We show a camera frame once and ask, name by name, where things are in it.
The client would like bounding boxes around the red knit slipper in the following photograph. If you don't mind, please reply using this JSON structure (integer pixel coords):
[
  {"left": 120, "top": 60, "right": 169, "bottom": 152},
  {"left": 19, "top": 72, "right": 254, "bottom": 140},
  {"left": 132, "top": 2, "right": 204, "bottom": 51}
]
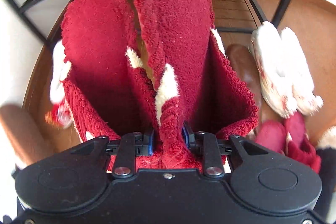
[
  {"left": 60, "top": 0, "right": 158, "bottom": 172},
  {"left": 134, "top": 0, "right": 258, "bottom": 169}
]

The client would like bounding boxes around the red fluffy flower slipper left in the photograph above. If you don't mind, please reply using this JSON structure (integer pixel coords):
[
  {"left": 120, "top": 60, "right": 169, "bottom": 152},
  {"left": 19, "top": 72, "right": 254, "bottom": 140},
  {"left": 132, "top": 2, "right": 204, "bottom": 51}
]
[{"left": 255, "top": 120, "right": 286, "bottom": 153}]

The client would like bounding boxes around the red fluffy flower slipper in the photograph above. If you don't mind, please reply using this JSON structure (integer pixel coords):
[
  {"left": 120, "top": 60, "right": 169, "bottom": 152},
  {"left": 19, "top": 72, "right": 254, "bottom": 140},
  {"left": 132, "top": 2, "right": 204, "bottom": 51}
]
[
  {"left": 284, "top": 112, "right": 321, "bottom": 173},
  {"left": 255, "top": 120, "right": 286, "bottom": 153}
]

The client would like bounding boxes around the red embroidered bootie right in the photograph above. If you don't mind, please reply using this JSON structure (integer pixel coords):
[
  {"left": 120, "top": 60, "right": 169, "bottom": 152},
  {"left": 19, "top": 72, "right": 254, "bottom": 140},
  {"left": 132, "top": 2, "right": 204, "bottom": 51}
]
[{"left": 45, "top": 40, "right": 72, "bottom": 129}]

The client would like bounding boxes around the red fluffy flower slipper right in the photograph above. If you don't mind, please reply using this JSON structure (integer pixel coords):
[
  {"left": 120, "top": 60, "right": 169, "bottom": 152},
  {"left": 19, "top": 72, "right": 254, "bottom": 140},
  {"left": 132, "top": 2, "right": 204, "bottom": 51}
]
[{"left": 284, "top": 112, "right": 321, "bottom": 173}]

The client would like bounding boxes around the brown leather slipper far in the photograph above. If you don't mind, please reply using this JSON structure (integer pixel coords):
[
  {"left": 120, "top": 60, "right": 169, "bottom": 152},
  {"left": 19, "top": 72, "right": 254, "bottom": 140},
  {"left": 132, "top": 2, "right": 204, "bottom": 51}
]
[{"left": 226, "top": 44, "right": 282, "bottom": 135}]

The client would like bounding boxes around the tan suede fleece boot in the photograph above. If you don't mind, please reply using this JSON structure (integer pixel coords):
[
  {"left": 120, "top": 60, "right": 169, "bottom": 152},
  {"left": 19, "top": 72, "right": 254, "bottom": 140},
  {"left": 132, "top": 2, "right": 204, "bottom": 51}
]
[{"left": 1, "top": 104, "right": 55, "bottom": 169}]

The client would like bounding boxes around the white embroidered bootie left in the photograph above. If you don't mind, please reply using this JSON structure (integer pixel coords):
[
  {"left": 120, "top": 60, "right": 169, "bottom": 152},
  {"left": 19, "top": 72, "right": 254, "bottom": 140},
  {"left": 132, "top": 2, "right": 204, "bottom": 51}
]
[{"left": 249, "top": 21, "right": 297, "bottom": 118}]

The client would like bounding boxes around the white embroidered bootie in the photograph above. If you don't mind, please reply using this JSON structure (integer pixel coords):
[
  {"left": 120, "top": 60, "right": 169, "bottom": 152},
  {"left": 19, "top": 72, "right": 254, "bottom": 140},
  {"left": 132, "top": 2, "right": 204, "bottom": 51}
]
[
  {"left": 249, "top": 21, "right": 297, "bottom": 118},
  {"left": 280, "top": 27, "right": 323, "bottom": 115}
]

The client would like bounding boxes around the white embroidered bootie right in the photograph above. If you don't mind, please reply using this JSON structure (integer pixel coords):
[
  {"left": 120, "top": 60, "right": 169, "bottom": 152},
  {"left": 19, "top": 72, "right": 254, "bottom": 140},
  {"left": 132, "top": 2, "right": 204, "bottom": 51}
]
[{"left": 280, "top": 27, "right": 323, "bottom": 115}]

